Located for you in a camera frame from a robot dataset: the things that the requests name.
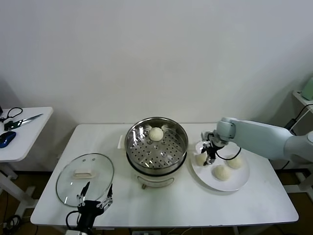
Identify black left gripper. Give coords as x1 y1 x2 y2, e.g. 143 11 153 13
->
76 181 114 229

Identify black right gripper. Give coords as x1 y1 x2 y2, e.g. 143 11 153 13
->
198 134 227 166

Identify white steamed baozi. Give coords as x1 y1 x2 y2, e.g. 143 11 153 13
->
149 127 164 142
211 164 232 182
196 154 208 167
226 155 243 169

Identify glass lid with white handle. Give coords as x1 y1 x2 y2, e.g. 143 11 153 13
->
55 153 115 208

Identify perforated steel steamer basket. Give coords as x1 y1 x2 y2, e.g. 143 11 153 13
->
118 117 196 172

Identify white round plate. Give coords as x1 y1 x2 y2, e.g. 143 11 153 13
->
190 140 251 192

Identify white electric cooker pot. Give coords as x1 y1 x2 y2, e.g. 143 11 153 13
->
126 149 188 190

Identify white power strip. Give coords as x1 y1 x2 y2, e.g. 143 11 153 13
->
132 230 169 235

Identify white side table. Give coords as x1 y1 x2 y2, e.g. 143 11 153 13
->
0 107 54 209

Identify blue computer mouse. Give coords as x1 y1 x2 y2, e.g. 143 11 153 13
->
0 131 17 149

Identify white shelf stand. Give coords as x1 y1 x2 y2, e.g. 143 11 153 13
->
283 90 313 196

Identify mint green appliance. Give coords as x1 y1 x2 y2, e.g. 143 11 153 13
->
300 75 313 101

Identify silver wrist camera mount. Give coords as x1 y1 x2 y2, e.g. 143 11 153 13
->
201 131 216 142

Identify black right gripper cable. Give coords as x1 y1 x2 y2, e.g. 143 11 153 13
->
216 146 242 161

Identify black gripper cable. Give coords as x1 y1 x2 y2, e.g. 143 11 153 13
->
216 146 242 161
65 211 81 229

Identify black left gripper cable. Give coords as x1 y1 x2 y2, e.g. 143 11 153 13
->
65 211 81 229

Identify black cable with adapter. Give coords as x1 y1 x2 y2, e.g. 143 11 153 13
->
268 104 313 169

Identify thin white cable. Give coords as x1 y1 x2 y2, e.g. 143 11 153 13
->
291 106 310 134

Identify steel scissors with dark handles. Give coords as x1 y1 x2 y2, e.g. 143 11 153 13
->
3 114 44 131

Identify black cord loop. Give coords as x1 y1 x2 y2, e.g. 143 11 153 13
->
6 107 23 120

